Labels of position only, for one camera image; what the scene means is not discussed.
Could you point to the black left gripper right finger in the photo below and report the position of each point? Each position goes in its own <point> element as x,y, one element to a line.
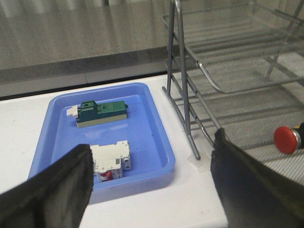
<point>253,195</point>

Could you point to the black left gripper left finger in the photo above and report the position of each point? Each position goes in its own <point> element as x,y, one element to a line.
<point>55,198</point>

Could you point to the red emergency push button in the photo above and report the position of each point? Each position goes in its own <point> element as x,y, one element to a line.
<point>288,140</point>

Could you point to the silver mesh tray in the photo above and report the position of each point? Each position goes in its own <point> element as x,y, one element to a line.
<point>249,117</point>
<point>233,49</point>
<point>286,16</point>

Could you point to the white circuit breaker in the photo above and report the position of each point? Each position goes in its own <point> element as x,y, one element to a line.
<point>110,161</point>

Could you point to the green terminal block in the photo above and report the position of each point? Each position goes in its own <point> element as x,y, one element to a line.
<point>90,113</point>

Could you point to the blue plastic tray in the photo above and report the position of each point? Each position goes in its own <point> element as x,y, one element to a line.
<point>152,157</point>

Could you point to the grey stone counter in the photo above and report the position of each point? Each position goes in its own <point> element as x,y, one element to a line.
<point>36,32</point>

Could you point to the silver wire rack frame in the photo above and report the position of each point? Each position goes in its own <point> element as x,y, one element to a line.
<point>237,66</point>

